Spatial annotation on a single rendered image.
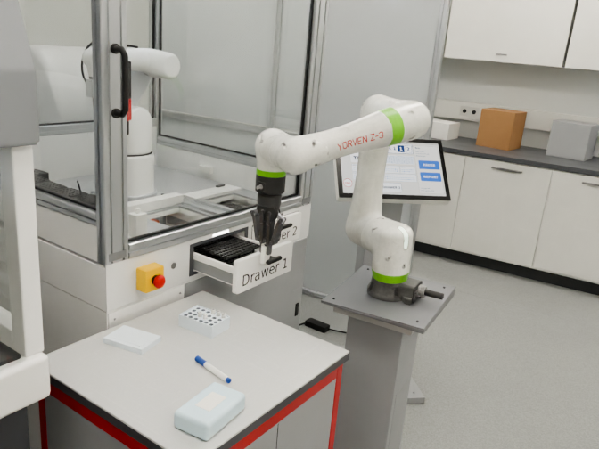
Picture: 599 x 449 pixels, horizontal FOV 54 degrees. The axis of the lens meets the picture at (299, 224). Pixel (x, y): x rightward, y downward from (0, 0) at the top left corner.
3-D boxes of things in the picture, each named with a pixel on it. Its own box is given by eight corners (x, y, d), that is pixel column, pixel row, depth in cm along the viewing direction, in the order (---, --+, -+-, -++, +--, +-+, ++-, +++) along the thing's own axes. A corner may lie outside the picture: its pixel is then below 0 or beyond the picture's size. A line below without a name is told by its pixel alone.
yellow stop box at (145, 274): (165, 288, 178) (166, 265, 176) (147, 295, 173) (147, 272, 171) (154, 282, 181) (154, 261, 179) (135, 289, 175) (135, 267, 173)
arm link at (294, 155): (370, 142, 186) (367, 109, 182) (393, 150, 177) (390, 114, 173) (271, 174, 171) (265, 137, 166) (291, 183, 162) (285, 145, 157)
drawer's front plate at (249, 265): (291, 270, 205) (293, 240, 202) (235, 295, 183) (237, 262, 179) (287, 269, 206) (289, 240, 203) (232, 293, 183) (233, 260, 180)
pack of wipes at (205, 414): (213, 395, 141) (213, 379, 140) (246, 409, 137) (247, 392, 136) (171, 428, 128) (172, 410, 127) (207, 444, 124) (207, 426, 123)
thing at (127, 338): (160, 340, 163) (160, 335, 163) (141, 355, 156) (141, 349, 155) (123, 330, 168) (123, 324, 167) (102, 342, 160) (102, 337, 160)
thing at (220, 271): (284, 266, 205) (285, 249, 203) (235, 287, 184) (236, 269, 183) (201, 238, 226) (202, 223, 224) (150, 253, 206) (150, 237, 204)
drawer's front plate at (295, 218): (299, 237, 240) (301, 212, 237) (254, 254, 217) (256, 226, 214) (296, 236, 241) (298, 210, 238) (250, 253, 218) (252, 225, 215)
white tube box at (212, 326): (229, 328, 174) (230, 316, 173) (211, 338, 167) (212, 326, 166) (197, 315, 180) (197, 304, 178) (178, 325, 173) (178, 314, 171)
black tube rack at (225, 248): (259, 262, 206) (260, 245, 204) (225, 275, 192) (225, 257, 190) (213, 246, 218) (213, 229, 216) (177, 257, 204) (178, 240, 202)
